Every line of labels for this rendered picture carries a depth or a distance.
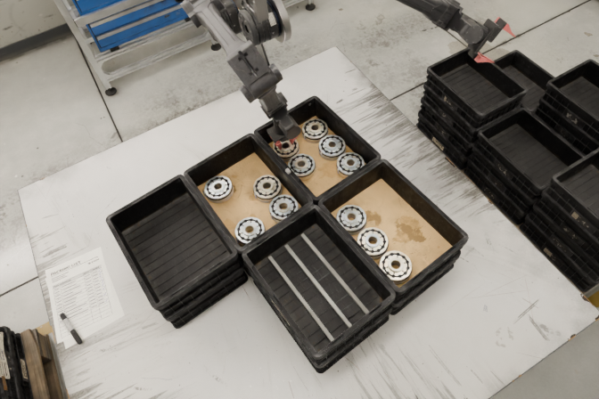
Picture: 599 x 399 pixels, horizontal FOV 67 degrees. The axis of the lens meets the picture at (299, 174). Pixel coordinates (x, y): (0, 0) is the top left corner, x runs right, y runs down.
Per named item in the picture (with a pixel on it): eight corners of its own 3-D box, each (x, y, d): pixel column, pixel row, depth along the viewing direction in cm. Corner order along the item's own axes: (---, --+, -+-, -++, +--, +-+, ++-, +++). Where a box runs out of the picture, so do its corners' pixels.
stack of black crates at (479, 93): (414, 126, 268) (425, 68, 231) (454, 104, 275) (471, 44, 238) (460, 172, 247) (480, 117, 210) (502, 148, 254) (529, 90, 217)
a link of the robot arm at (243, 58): (261, 43, 105) (225, 69, 105) (286, 82, 115) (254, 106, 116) (203, -21, 135) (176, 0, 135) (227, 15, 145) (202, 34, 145)
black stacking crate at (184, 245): (118, 234, 164) (104, 218, 155) (190, 191, 173) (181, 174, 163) (167, 321, 145) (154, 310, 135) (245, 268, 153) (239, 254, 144)
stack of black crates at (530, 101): (467, 97, 277) (476, 69, 258) (504, 77, 284) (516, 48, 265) (516, 140, 256) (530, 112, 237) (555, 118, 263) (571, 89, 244)
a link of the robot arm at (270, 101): (270, 58, 113) (235, 84, 113) (283, 77, 113) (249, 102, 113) (280, 88, 156) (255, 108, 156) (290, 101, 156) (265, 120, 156)
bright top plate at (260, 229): (229, 230, 157) (229, 229, 156) (252, 212, 160) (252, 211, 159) (247, 249, 152) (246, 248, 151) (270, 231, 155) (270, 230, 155)
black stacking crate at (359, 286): (246, 268, 153) (240, 254, 144) (316, 220, 161) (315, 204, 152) (318, 369, 133) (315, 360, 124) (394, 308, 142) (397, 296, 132)
